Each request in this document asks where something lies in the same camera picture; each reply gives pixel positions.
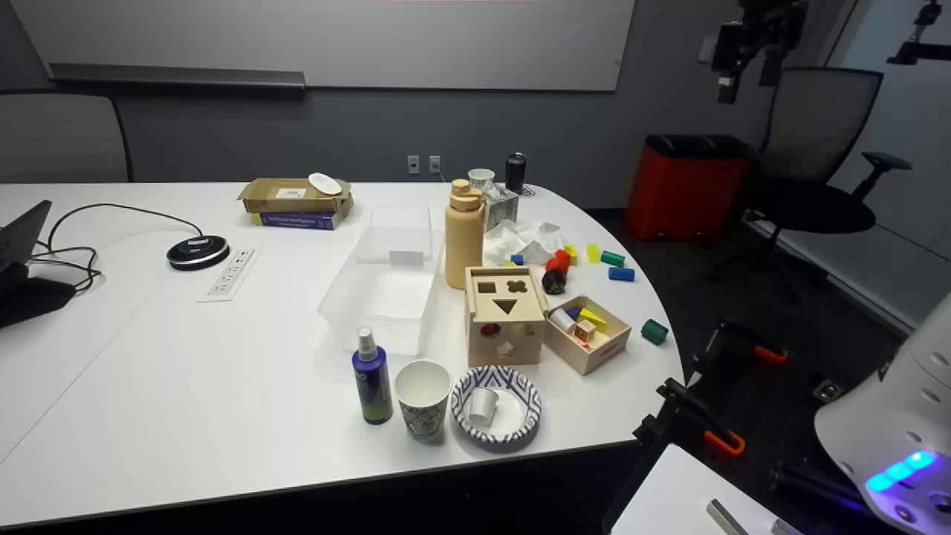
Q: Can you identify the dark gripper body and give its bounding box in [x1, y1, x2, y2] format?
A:
[733, 0, 809, 60]

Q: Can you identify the open wooden tray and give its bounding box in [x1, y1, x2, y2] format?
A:
[540, 292, 632, 377]

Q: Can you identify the wooden shape sorter box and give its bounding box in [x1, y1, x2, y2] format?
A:
[464, 261, 549, 372]

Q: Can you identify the white object on cardboard box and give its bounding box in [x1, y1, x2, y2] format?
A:
[306, 170, 346, 200]

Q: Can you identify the cardboard box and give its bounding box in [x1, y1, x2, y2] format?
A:
[235, 175, 357, 219]

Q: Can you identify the black mesh office chair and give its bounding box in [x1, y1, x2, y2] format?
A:
[740, 65, 911, 300]

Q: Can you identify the orange bin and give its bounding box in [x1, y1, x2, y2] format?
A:
[624, 135, 754, 243]

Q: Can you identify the white side table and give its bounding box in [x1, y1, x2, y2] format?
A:
[745, 207, 951, 335]

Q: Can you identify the black cup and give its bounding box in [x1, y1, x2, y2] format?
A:
[501, 149, 528, 197]

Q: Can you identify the crumpled clear plastic bag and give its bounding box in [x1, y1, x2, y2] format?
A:
[483, 216, 571, 271]

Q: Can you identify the tan plastic bottle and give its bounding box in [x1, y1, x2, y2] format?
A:
[443, 175, 488, 292]

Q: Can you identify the whiteboard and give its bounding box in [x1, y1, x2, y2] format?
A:
[8, 0, 635, 94]

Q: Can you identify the blue patterned paper plate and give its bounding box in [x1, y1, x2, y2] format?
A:
[448, 362, 547, 453]

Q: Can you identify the white tape roll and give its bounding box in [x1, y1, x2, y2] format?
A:
[464, 387, 501, 430]

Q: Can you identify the clear plastic bin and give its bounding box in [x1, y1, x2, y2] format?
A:
[318, 256, 443, 358]

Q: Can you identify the small grey cylinder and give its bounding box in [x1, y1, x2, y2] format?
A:
[703, 497, 751, 535]

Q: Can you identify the patterned paper cup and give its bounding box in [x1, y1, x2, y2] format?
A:
[393, 359, 455, 447]

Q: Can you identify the blue book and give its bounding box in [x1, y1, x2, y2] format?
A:
[259, 207, 342, 231]

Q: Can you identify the purple spray bottle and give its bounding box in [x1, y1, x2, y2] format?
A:
[351, 329, 396, 429]

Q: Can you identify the white remote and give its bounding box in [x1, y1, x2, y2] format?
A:
[195, 248, 259, 306]

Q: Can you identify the whiteboard tray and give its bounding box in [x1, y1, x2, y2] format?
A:
[43, 63, 308, 93]

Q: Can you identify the black round puck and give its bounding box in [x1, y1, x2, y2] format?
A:
[164, 231, 232, 273]

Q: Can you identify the grey conference chair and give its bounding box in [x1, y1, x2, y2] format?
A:
[0, 89, 132, 187]

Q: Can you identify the black laptop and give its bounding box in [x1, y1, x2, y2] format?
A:
[0, 200, 80, 329]

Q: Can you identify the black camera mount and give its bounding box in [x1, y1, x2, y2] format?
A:
[886, 0, 951, 68]

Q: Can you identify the orange clamp handle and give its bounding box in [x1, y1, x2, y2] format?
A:
[702, 426, 749, 460]
[749, 338, 789, 368]

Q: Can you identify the black cable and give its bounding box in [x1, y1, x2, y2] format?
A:
[26, 200, 208, 297]

